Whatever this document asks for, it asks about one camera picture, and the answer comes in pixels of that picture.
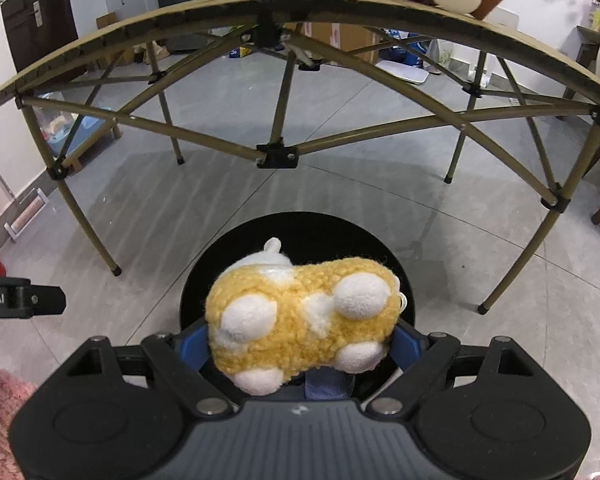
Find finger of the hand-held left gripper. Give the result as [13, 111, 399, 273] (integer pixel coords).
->
[31, 286, 67, 314]

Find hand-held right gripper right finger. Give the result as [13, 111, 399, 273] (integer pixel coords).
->
[365, 325, 546, 418]

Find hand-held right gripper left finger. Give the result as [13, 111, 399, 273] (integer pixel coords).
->
[55, 324, 241, 418]

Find yellow plush toy white spots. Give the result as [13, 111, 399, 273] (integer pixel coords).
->
[205, 237, 406, 395]

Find black round bin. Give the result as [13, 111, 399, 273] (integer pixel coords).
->
[179, 211, 415, 401]

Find white floor heater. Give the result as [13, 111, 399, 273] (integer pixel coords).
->
[4, 187, 48, 241]

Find light blue plastic box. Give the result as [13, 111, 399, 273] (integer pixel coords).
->
[37, 92, 103, 161]

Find tan folding table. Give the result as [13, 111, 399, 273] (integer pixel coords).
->
[0, 0, 600, 315]

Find cardboard box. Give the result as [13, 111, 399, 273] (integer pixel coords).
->
[96, 12, 148, 68]
[302, 20, 381, 66]

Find white floor scale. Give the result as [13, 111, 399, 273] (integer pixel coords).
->
[377, 59, 431, 86]

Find dark brown door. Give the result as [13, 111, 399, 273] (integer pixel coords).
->
[0, 0, 78, 73]

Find blue bag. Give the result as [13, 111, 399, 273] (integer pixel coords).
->
[380, 30, 426, 68]

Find dark wooden side table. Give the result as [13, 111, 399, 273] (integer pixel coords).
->
[562, 25, 600, 103]

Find white wall box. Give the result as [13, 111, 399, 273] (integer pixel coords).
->
[495, 7, 521, 31]

